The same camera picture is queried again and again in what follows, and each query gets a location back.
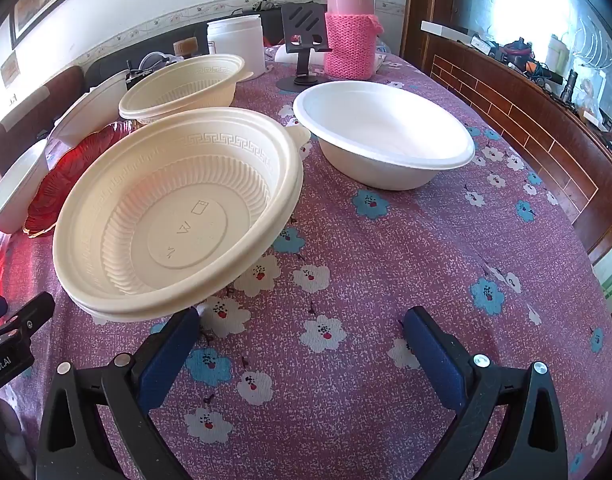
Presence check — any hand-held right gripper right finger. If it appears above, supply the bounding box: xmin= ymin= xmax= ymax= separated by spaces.
xmin=403 ymin=306 xmax=569 ymax=480

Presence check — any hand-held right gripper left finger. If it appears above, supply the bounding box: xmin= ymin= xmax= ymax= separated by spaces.
xmin=35 ymin=307 xmax=203 ymax=480

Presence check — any cream disposable plate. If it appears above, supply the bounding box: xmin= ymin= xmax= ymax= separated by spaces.
xmin=52 ymin=107 xmax=311 ymax=311

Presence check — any cream plastic bowl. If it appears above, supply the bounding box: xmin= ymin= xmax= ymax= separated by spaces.
xmin=68 ymin=160 xmax=305 ymax=324
xmin=118 ymin=54 xmax=255 ymax=126

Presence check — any purple floral tablecloth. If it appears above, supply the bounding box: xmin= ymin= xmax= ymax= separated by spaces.
xmin=0 ymin=42 xmax=612 ymax=480

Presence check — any white foam bowl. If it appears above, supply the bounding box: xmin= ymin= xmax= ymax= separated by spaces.
xmin=293 ymin=81 xmax=476 ymax=191
xmin=46 ymin=67 xmax=137 ymax=152
xmin=0 ymin=139 xmax=50 ymax=234

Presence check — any red plate with gold rim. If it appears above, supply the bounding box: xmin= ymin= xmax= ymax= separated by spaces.
xmin=23 ymin=120 xmax=137 ymax=239

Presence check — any brown armchair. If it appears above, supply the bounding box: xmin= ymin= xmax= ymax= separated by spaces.
xmin=0 ymin=65 xmax=85 ymax=183

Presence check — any black sofa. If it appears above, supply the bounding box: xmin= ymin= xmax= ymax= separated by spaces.
xmin=82 ymin=7 xmax=287 ymax=92

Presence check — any wooden cabinet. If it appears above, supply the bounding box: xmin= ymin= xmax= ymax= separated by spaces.
xmin=400 ymin=0 xmax=612 ymax=266

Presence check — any black flashlight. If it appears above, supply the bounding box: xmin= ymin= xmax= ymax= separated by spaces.
xmin=560 ymin=70 xmax=579 ymax=102

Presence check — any white plastic jar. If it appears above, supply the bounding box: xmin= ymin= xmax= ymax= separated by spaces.
xmin=206 ymin=15 xmax=267 ymax=81

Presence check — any white flat box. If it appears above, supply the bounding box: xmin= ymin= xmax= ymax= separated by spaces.
xmin=420 ymin=20 xmax=469 ymax=42

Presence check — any pink thermos with knit sleeve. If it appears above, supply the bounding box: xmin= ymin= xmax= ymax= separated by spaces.
xmin=324 ymin=0 xmax=383 ymax=80

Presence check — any black phone stand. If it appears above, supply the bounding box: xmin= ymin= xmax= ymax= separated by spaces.
xmin=278 ymin=2 xmax=335 ymax=92

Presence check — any small wall plaque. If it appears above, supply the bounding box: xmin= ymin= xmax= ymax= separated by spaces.
xmin=0 ymin=52 xmax=20 ymax=87

